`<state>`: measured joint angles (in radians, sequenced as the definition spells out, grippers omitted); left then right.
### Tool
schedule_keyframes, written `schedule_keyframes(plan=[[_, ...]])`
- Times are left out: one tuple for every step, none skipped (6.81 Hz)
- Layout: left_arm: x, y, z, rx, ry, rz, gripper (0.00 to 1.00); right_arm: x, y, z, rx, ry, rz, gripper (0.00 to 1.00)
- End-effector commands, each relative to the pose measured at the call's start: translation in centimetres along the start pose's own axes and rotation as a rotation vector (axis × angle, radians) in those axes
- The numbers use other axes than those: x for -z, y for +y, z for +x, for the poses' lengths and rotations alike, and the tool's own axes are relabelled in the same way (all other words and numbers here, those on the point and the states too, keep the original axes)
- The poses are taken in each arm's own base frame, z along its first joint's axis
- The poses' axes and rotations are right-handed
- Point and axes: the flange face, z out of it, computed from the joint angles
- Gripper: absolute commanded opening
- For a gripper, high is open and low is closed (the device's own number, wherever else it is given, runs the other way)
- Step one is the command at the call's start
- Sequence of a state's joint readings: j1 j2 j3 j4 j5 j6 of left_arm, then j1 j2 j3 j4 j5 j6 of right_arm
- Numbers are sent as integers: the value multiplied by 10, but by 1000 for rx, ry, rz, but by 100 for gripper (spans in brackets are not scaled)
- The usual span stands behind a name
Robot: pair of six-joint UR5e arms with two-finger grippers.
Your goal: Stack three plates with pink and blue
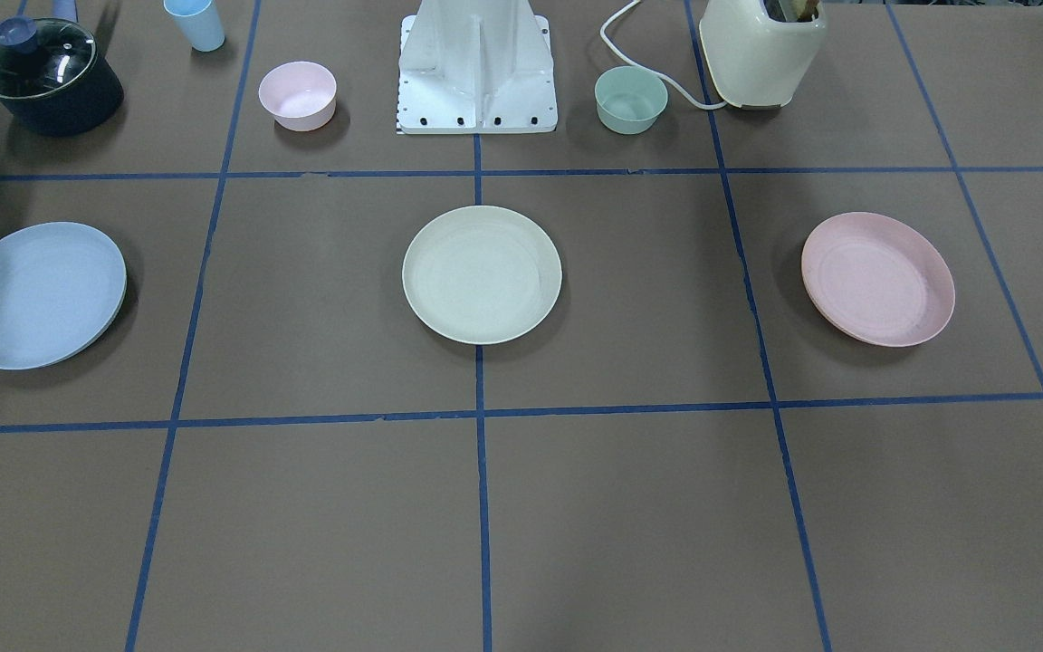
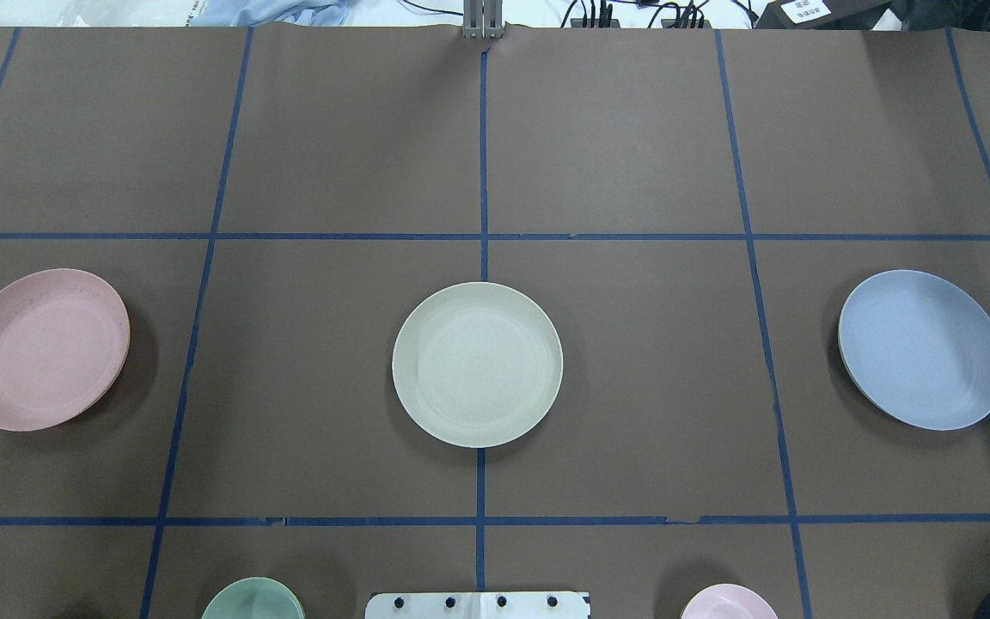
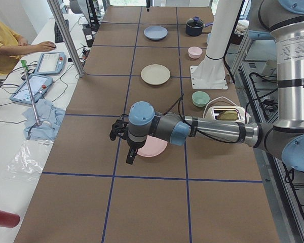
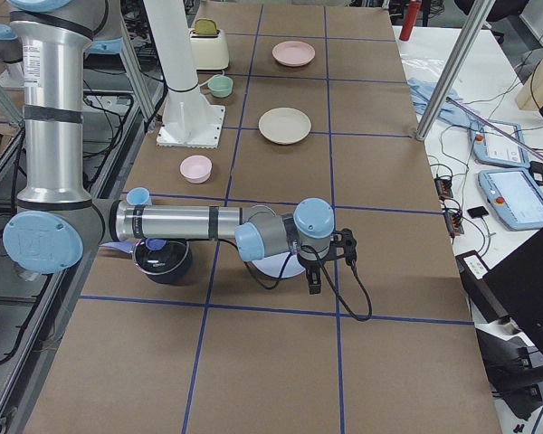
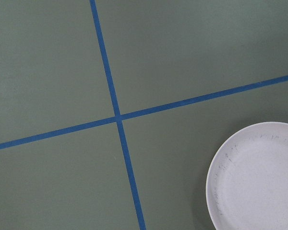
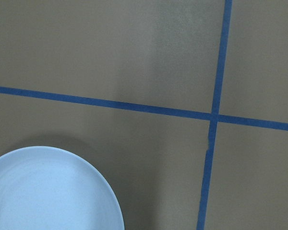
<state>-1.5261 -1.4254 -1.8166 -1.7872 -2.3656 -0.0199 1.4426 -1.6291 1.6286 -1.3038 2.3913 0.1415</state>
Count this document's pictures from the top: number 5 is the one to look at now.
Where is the pink plate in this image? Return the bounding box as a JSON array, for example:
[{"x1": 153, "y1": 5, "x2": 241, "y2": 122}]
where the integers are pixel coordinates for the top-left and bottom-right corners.
[{"x1": 205, "y1": 122, "x2": 288, "y2": 230}]

